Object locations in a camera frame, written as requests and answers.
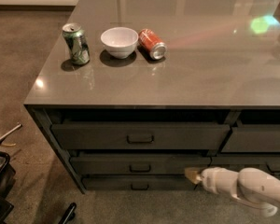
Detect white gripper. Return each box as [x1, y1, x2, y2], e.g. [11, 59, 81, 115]
[185, 167, 239, 194]

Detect black object on floor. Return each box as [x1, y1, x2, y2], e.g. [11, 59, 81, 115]
[58, 203, 77, 224]

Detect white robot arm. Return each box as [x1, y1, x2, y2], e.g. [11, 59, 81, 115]
[185, 167, 280, 217]

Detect dark drawer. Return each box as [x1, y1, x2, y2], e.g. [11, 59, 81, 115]
[70, 153, 211, 175]
[211, 155, 280, 174]
[51, 122, 230, 150]
[221, 122, 280, 153]
[82, 175, 196, 190]

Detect white bowl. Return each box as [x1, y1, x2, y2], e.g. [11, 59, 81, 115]
[101, 27, 138, 59]

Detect dark counter cabinet frame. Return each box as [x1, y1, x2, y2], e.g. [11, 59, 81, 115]
[27, 105, 280, 191]

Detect black cart with items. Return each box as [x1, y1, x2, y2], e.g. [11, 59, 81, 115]
[0, 151, 16, 224]

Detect metal rod on floor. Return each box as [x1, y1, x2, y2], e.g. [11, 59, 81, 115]
[0, 123, 22, 144]

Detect red soda can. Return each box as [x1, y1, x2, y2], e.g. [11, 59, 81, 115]
[138, 28, 167, 61]

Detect green soda can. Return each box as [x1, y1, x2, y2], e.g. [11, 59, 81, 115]
[63, 22, 90, 65]

